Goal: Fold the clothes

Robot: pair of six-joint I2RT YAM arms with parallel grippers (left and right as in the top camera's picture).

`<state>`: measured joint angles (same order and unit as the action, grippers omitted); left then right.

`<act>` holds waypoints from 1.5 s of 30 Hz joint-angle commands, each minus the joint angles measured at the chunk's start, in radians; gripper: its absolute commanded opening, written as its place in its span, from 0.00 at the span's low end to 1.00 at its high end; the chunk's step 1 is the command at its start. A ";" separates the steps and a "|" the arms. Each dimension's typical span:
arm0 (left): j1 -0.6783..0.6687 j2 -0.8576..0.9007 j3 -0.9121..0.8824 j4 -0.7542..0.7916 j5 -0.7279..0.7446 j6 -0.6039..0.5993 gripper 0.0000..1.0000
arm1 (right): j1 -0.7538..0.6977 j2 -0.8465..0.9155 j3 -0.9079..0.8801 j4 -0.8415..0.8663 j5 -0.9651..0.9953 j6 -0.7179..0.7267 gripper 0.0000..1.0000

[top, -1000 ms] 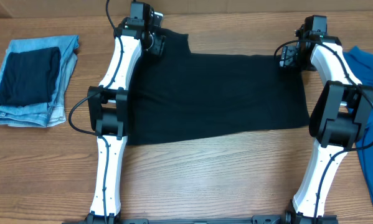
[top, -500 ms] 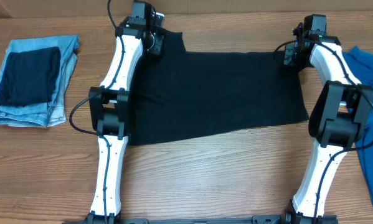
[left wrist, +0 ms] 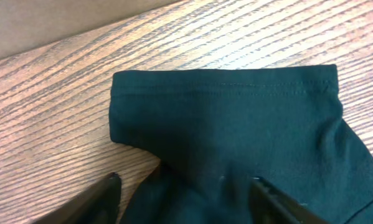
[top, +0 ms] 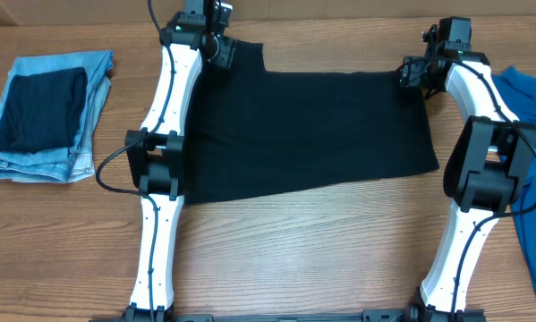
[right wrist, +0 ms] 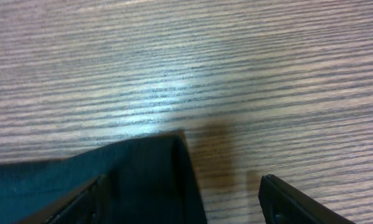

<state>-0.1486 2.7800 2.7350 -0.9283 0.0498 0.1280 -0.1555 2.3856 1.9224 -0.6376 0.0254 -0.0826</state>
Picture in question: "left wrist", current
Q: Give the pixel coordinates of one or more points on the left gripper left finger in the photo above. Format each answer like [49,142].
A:
[99,204]

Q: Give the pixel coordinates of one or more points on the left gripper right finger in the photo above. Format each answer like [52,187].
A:
[269,205]

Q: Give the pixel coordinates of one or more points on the black t-shirt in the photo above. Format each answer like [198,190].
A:
[216,130]

